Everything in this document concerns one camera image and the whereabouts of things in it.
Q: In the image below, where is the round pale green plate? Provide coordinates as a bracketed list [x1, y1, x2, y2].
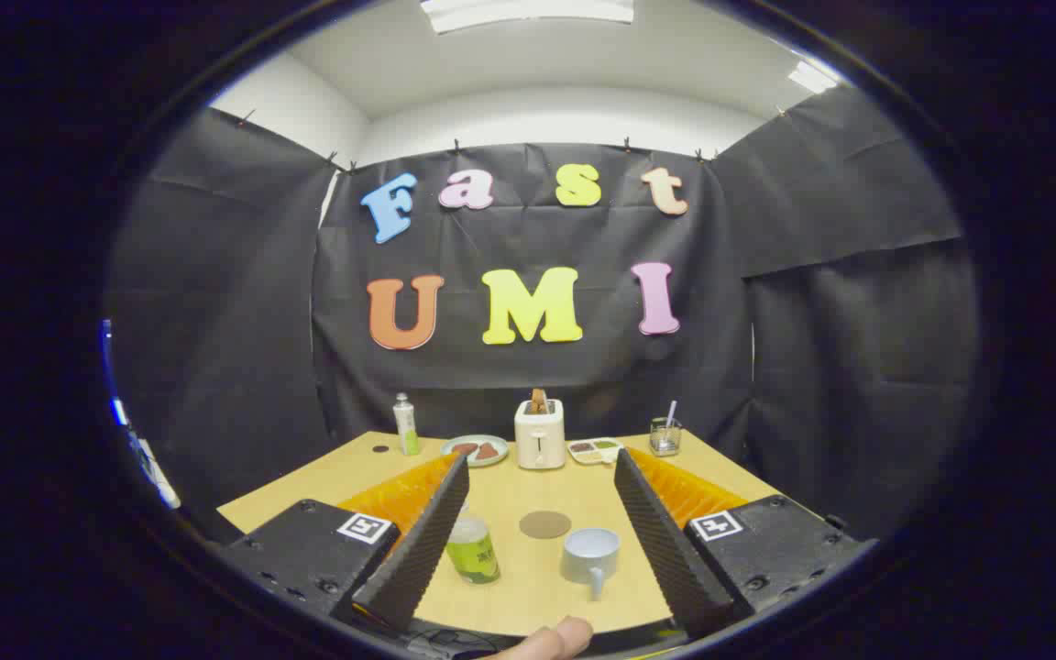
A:
[441, 434, 510, 468]

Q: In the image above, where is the small ceiling light panel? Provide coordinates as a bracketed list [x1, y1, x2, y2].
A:
[786, 60, 839, 94]

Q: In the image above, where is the wooden table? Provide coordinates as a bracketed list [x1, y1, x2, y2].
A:
[216, 429, 781, 636]

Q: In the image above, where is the green label juice bottle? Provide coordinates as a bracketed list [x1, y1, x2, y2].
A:
[445, 504, 501, 586]

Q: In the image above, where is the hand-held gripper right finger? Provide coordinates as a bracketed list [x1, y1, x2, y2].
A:
[613, 447, 879, 641]

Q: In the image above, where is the long ceiling light panel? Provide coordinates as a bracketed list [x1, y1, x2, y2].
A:
[420, 0, 635, 35]

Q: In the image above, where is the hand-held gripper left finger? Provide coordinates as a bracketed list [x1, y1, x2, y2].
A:
[216, 452, 472, 633]

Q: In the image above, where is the black backdrop cloth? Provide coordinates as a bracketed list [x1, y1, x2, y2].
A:
[106, 87, 978, 542]

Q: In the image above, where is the small white green bottle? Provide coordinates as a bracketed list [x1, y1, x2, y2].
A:
[393, 393, 421, 457]

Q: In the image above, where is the round brown coaster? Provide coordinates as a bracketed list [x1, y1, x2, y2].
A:
[519, 510, 572, 540]

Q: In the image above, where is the white divided food tray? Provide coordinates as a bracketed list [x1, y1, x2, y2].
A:
[566, 438, 625, 466]

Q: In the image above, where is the white cup with handle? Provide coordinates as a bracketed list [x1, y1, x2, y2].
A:
[560, 528, 622, 601]

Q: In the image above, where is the cream toaster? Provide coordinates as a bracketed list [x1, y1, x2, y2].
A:
[514, 399, 567, 471]

